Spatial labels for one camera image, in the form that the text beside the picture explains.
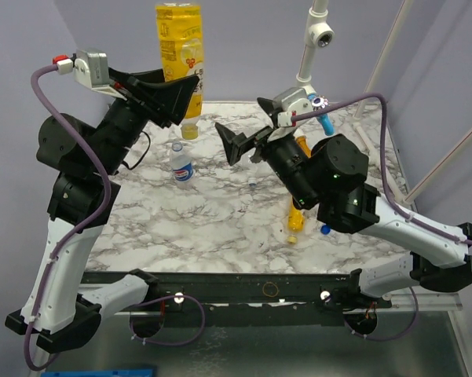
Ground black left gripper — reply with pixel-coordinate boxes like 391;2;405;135
95;64;197;174

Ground yellow bottle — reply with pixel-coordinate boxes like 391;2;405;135
287;200;305;244
156;2;204;141

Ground clear bottle blue label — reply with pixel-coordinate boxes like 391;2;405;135
170;141;194;182

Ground blue bottle cap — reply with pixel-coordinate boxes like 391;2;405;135
320;225;331;235

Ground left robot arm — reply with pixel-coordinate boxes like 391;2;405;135
5;70;199;354

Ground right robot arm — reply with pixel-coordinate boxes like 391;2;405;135
216;98;472;308

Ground small clear bottle white cap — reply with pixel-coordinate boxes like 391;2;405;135
244;156;260;189

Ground orange plastic faucet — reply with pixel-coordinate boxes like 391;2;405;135
295;136;311;158

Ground blue plastic faucet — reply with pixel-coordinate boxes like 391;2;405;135
306;92;335;137

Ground blue tray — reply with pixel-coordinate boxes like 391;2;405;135
40;368;157;377

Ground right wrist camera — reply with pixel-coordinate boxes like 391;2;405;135
268;87;313;141

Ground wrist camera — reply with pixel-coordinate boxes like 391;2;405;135
268;87;313;141
52;49;124;98

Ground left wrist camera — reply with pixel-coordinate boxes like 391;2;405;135
52;49;124;98

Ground white PVC pipe frame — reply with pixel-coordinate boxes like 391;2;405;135
296;1;472;204

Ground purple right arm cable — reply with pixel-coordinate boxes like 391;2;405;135
290;92;472;342

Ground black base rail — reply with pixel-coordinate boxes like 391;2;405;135
78;269;393;327

